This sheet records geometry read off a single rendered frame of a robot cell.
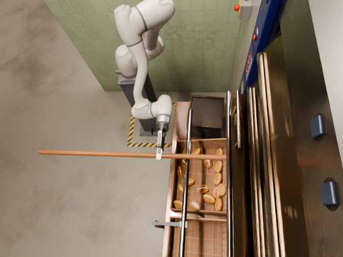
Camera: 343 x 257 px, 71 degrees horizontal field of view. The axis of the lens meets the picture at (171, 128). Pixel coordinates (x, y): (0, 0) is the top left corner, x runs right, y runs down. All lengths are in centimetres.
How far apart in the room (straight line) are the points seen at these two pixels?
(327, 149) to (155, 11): 102
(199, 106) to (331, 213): 155
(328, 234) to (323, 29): 47
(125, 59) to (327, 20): 138
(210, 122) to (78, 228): 178
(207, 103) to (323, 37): 141
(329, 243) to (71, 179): 270
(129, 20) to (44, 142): 235
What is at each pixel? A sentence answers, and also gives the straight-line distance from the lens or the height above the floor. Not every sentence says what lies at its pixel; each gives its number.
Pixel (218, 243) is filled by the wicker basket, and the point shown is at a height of 59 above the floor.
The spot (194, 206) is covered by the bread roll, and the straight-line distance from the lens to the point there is 194.
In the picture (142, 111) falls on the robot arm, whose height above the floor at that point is 122.
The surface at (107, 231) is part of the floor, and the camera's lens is 275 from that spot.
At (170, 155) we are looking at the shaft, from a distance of 144.
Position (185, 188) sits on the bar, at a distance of 143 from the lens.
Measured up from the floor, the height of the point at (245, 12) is 146.
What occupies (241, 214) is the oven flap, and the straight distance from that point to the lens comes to 119.
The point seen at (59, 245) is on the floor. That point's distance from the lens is 296.
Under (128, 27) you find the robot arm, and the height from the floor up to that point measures 172.
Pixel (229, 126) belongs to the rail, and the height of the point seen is 143.
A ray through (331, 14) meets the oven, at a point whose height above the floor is 210.
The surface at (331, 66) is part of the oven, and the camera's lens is 66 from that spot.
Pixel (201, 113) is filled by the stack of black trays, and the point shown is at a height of 83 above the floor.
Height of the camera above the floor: 258
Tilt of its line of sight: 65 degrees down
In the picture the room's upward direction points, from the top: 16 degrees counter-clockwise
